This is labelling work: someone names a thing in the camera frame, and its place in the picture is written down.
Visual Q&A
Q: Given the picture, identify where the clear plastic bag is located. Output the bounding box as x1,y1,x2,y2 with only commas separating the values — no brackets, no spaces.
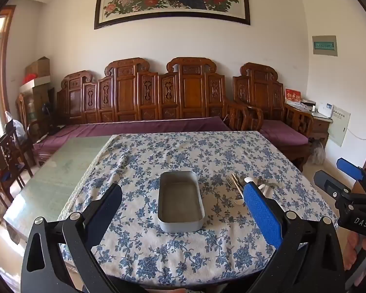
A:
4,111,26,138

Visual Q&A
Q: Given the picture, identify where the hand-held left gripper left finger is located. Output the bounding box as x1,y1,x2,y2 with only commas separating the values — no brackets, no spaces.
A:
21,184,123,293

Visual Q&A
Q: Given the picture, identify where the grey plastic bag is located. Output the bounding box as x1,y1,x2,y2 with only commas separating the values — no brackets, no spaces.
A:
309,140,325,165

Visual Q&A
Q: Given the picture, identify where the metal fork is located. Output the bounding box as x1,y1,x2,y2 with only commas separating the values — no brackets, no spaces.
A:
225,175,243,200

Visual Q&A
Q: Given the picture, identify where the long carved wooden sofa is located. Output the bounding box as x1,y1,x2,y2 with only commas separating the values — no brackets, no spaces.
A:
32,57,232,167

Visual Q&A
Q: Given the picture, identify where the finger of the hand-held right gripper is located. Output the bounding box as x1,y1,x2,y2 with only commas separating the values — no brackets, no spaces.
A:
336,158,366,196
314,170,366,203

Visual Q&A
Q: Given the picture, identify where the white wall panel cover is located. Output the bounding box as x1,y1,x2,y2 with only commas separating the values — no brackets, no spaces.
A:
327,105,351,147

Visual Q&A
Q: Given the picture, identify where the framed floral peacock painting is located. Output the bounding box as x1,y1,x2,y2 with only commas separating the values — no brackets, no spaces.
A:
94,0,251,30

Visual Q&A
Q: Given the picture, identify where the wooden door frame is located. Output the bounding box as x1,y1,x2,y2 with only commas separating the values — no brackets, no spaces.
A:
0,4,16,135

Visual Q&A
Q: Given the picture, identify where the blue floral tablecloth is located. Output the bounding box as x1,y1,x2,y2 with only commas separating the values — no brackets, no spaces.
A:
57,131,339,290

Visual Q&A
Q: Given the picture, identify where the white flat box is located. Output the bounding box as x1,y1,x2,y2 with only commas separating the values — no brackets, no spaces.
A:
20,76,51,94

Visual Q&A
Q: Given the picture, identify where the white long spoon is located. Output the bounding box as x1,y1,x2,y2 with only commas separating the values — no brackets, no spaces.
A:
243,176,274,198

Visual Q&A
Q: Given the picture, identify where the dark wooden dining chair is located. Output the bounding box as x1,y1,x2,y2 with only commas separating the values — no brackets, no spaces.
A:
0,122,34,208

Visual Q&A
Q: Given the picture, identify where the purple armchair cushion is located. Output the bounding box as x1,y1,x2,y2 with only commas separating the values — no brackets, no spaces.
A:
259,119,310,147

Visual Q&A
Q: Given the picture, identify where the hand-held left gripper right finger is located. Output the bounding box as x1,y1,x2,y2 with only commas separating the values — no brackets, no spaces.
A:
243,181,346,293

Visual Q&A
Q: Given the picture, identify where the grey metal container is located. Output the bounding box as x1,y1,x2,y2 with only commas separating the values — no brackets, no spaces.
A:
157,171,205,233

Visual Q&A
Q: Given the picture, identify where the white cable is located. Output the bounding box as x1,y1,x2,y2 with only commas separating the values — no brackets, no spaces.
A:
348,127,366,140

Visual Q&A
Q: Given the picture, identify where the wooden side table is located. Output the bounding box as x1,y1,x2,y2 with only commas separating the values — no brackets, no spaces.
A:
308,110,334,142

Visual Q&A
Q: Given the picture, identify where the person's right hand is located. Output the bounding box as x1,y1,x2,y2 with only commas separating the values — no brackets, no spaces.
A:
344,236,366,273

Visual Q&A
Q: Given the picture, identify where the tall cardboard box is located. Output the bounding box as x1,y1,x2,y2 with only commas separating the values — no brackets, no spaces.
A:
18,84,52,123

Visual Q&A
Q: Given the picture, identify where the white device box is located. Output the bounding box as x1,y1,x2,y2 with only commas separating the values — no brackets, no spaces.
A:
319,101,334,118

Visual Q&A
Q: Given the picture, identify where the carved wooden armchair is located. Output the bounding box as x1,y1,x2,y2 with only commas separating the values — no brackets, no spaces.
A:
223,62,314,171

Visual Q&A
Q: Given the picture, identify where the red gift box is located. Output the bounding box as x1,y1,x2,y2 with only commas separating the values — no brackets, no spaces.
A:
285,88,302,104

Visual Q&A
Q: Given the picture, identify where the green wall panel box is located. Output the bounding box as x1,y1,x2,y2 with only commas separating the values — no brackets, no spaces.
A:
312,35,338,57

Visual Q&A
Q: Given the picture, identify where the long purple sofa cushion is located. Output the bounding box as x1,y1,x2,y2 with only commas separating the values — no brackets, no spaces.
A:
33,116,232,159

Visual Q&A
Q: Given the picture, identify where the brown cardboard box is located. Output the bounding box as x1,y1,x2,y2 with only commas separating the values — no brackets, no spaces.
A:
25,56,51,80

